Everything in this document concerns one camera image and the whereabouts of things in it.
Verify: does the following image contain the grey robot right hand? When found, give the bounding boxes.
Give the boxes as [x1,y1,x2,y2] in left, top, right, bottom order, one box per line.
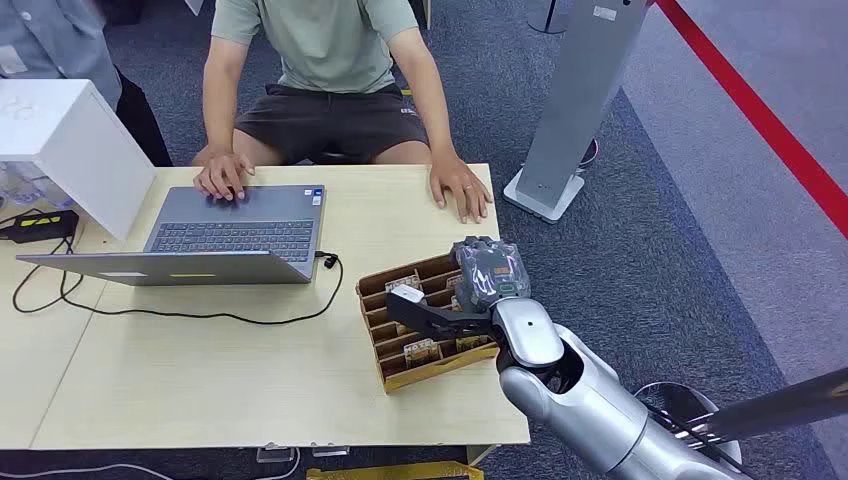
[450,236,533,314]

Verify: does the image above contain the person's left hand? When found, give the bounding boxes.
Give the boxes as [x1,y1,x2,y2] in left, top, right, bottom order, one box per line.
[429,153,495,226]

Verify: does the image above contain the person's right hand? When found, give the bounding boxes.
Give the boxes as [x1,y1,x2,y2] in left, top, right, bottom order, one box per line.
[193,150,256,203]

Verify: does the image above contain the wooden card organizer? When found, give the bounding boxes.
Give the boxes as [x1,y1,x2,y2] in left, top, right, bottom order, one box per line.
[355,252,500,395]

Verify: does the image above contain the seated person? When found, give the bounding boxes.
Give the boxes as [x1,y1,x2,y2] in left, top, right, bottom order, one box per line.
[192,0,495,227]

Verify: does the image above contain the standing person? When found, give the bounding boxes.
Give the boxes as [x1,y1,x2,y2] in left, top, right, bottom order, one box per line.
[0,0,175,168]

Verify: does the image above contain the grey laptop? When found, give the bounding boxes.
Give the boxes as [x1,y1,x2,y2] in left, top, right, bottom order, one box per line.
[16,184,327,288]

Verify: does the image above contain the dark stool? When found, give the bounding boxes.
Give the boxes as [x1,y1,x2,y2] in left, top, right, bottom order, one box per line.
[309,150,372,166]

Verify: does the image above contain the white box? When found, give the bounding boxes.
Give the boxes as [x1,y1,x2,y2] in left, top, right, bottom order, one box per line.
[0,79,157,242]

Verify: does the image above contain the grey pillar stand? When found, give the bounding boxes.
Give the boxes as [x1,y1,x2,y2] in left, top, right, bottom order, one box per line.
[502,0,654,225]

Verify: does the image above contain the black stand base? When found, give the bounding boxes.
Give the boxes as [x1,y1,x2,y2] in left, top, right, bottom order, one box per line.
[527,0,572,36]

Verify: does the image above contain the black power adapter yellow label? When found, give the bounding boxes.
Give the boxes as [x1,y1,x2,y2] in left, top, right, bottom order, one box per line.
[0,209,81,246]

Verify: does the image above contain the clear plastic container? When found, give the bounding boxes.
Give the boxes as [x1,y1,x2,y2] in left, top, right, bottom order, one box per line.
[0,160,75,212]

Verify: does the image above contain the yellow floor object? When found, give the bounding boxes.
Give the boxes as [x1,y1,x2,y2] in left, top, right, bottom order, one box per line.
[305,460,486,480]

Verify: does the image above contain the dark grey bar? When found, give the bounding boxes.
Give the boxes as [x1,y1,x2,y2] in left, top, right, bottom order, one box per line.
[705,366,848,444]

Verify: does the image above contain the black power cable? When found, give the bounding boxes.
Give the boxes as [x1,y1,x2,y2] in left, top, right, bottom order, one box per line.
[11,235,345,327]

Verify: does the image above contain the black round base with cables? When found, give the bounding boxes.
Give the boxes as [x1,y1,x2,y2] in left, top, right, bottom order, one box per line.
[633,381,745,475]

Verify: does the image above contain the white cable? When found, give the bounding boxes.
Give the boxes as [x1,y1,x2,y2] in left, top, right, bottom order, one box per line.
[254,449,303,480]
[0,462,175,480]

